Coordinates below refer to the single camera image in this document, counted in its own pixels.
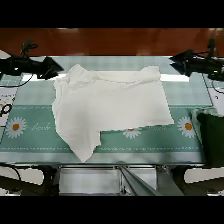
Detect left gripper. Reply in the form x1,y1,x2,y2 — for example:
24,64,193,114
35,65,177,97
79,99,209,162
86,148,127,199
32,56,52,81

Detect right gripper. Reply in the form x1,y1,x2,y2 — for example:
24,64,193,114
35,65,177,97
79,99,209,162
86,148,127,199
182,49,202,78

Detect white T-shirt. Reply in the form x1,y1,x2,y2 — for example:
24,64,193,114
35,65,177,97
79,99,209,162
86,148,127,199
51,63,176,164

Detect dark green garment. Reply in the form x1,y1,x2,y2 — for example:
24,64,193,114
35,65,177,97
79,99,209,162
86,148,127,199
196,112,224,168

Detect black cable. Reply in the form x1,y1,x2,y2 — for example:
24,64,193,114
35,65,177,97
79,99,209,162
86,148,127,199
0,73,35,89
210,77,224,95

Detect silver frame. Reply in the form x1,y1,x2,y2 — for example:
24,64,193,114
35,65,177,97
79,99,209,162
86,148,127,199
0,161,224,197

